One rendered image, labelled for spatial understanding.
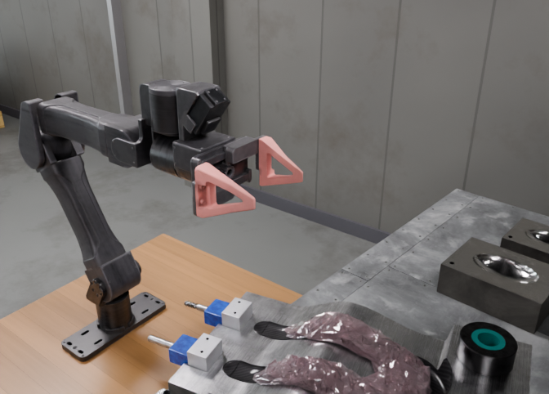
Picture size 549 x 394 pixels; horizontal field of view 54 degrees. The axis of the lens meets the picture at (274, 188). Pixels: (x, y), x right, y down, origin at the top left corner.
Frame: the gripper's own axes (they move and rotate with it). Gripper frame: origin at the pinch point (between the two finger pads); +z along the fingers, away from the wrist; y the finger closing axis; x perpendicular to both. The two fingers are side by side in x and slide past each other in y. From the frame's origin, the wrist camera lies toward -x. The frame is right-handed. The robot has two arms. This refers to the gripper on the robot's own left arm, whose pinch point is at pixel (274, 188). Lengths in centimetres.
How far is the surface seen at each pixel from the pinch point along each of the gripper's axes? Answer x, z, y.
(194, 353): 32.0, -13.4, -2.6
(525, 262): 33, 21, 59
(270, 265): 121, -101, 131
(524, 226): 34, 16, 76
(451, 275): 35, 10, 47
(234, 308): 32.0, -15.8, 9.8
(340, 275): 40, -12, 41
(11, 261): 123, -206, 55
